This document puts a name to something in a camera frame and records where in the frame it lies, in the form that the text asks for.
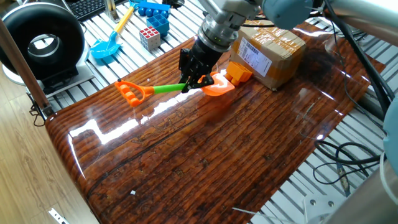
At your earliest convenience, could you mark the taped cardboard box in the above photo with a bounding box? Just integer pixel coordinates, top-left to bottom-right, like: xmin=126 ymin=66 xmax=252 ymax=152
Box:
xmin=229 ymin=20 xmax=307 ymax=91

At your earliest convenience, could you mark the blue toy shovel yellow handle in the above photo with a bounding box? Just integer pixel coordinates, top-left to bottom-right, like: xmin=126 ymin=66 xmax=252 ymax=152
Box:
xmin=90 ymin=1 xmax=137 ymax=60

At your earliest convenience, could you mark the small metal stand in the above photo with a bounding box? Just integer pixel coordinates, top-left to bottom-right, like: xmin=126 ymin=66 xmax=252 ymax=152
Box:
xmin=104 ymin=0 xmax=121 ymax=24

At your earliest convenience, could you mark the thick black cable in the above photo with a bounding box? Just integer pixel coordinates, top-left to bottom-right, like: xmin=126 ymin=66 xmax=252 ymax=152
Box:
xmin=323 ymin=0 xmax=396 ymax=113
xmin=329 ymin=17 xmax=387 ymax=134

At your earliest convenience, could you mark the orange toy building block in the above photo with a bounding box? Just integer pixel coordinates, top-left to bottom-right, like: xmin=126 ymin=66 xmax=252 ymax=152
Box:
xmin=224 ymin=61 xmax=253 ymax=86

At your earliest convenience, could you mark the orange toy shovel green handle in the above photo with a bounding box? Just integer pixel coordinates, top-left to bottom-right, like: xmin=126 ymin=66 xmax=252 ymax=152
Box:
xmin=114 ymin=71 xmax=236 ymax=108

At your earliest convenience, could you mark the black looped cable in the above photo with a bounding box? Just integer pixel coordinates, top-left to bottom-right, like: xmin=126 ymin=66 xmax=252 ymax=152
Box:
xmin=313 ymin=139 xmax=386 ymax=166

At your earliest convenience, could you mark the thin black tangled cable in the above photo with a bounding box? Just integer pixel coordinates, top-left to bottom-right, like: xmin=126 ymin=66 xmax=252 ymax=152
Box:
xmin=28 ymin=92 xmax=47 ymax=128

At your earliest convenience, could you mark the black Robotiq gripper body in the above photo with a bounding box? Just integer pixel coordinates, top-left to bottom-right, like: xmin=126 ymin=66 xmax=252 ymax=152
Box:
xmin=186 ymin=39 xmax=224 ymax=77

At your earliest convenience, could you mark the brown metal frame post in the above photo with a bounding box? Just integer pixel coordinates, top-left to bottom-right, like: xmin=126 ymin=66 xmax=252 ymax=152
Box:
xmin=0 ymin=17 xmax=53 ymax=118

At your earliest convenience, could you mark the white metal bracket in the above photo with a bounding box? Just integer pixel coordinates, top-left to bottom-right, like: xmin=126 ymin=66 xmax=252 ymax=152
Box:
xmin=48 ymin=207 xmax=71 ymax=224

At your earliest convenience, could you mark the black keyboard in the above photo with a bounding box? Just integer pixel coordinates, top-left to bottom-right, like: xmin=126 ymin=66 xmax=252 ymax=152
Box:
xmin=67 ymin=0 xmax=129 ymax=22

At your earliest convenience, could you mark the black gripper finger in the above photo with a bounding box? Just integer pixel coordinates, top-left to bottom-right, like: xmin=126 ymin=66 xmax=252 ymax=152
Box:
xmin=178 ymin=49 xmax=200 ymax=93
xmin=196 ymin=74 xmax=215 ymax=90

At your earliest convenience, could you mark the wood grain table mat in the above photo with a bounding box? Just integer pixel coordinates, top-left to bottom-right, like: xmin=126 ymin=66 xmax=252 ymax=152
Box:
xmin=45 ymin=18 xmax=387 ymax=224

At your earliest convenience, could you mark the black ring-shaped fan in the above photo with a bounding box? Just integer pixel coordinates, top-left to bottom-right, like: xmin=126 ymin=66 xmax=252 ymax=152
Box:
xmin=0 ymin=2 xmax=85 ymax=82

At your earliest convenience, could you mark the Rubik's cube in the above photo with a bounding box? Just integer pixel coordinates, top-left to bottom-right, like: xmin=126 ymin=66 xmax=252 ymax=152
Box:
xmin=139 ymin=26 xmax=162 ymax=52

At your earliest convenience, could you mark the grey fan base plate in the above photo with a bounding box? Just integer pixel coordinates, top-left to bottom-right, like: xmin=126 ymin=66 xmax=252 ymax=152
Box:
xmin=2 ymin=58 xmax=96 ymax=100

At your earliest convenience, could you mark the aluminium robot mounting plate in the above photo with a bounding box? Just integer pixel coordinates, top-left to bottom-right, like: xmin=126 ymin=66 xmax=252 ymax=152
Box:
xmin=303 ymin=194 xmax=343 ymax=224

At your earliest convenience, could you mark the thin cable with silver connector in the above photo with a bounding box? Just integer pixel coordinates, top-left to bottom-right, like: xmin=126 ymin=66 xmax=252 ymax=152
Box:
xmin=312 ymin=149 xmax=374 ymax=197

